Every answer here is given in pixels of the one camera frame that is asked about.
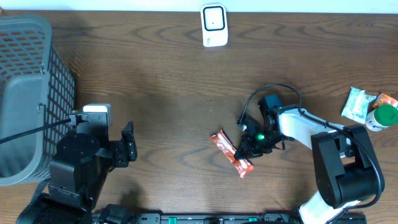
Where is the teal wet wipes pack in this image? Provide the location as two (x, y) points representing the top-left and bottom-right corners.
(341, 86), (376, 124)

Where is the white barcode scanner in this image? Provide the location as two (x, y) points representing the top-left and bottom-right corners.
(200, 4), (228, 47)

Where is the grey plastic mesh basket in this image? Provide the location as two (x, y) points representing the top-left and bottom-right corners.
(1, 15), (76, 186)

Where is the black camera cable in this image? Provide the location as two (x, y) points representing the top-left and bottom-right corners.
(0, 118), (72, 146)
(238, 83), (383, 209)

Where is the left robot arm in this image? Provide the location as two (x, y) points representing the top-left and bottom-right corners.
(17, 111), (137, 223)

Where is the orange tissue pack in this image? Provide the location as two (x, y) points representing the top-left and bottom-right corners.
(372, 93), (398, 109)

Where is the black left camera cable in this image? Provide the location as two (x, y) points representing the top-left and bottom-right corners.
(0, 118), (72, 146)

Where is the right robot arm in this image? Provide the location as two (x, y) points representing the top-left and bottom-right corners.
(234, 95), (385, 223)

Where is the green lid plastic jar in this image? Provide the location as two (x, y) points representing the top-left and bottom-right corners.
(365, 105), (397, 131)

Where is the red Top candy bar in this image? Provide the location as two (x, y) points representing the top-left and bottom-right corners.
(210, 129), (254, 179)

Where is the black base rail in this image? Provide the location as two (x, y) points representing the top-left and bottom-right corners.
(93, 203), (368, 224)

